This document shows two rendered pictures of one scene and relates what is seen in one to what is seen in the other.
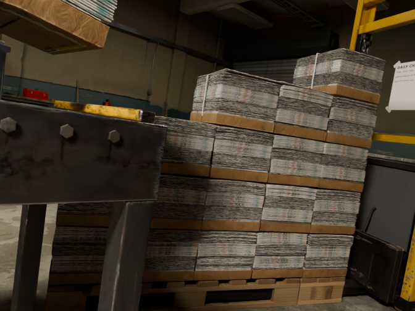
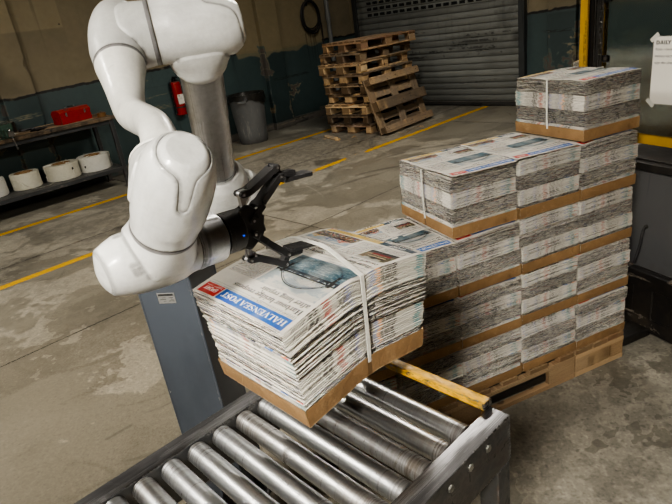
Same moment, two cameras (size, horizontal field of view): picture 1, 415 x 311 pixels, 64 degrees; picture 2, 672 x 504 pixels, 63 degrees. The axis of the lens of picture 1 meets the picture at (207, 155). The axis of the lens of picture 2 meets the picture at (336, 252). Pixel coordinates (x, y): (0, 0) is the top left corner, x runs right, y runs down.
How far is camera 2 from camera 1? 0.98 m
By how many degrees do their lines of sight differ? 18
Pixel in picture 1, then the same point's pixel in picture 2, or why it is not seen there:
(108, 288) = not seen: outside the picture
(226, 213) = (484, 323)
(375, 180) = (643, 190)
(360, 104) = (616, 138)
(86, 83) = not seen: hidden behind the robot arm
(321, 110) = (569, 169)
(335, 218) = (603, 277)
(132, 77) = not seen: hidden behind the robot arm
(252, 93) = (486, 187)
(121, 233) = (496, 489)
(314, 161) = (569, 228)
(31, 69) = (45, 73)
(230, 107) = (465, 214)
